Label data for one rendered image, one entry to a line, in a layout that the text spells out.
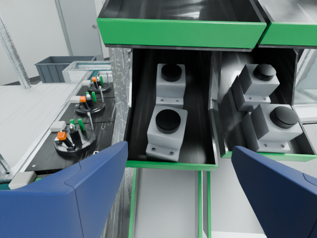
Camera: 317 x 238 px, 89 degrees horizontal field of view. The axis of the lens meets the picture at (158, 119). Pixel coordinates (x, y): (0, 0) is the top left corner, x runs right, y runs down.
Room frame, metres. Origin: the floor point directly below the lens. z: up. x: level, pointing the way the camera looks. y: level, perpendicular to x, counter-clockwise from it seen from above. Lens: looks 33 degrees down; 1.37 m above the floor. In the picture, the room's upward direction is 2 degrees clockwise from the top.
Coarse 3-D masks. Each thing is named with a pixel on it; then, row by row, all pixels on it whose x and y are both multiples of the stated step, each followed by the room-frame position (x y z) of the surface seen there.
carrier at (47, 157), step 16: (64, 128) 0.52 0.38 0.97; (80, 128) 0.48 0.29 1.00; (96, 128) 0.53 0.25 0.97; (112, 128) 0.53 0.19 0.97; (48, 144) 0.43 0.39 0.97; (64, 144) 0.41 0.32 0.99; (80, 144) 0.41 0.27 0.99; (96, 144) 0.43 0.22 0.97; (32, 160) 0.35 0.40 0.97; (48, 160) 0.35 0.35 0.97; (64, 160) 0.36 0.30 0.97; (80, 160) 0.36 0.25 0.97
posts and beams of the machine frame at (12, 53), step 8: (0, 16) 1.19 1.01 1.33; (0, 24) 1.16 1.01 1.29; (0, 32) 1.16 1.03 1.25; (8, 32) 1.20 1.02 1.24; (0, 40) 1.15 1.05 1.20; (8, 40) 1.17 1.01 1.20; (8, 48) 1.15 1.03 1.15; (8, 56) 1.15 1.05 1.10; (16, 56) 1.17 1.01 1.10; (16, 64) 1.16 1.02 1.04; (16, 72) 1.15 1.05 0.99; (24, 72) 1.18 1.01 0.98; (24, 80) 1.16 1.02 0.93; (24, 88) 1.15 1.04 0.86
